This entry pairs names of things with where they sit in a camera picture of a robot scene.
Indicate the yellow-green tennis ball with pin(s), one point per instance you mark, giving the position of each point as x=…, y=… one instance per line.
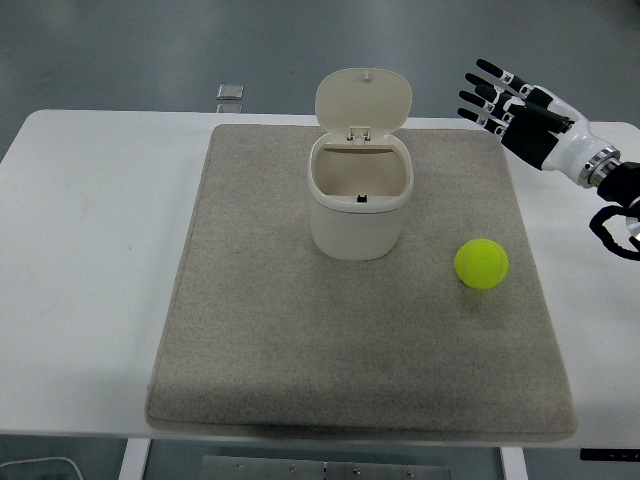
x=481, y=263

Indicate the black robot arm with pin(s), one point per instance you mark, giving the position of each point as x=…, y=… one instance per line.
x=620, y=200

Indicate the grey felt mat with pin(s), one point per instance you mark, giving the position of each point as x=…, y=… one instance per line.
x=360, y=310

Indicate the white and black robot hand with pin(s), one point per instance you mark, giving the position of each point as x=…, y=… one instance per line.
x=567, y=142

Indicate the cream bin with flip lid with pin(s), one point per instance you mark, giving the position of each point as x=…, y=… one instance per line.
x=360, y=190

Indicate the white table leg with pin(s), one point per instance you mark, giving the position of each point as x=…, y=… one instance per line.
x=512, y=463
x=134, y=459

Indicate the black table control panel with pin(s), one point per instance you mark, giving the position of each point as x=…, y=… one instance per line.
x=610, y=454

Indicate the silver floor socket plate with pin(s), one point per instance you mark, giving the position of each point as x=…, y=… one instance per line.
x=230, y=91

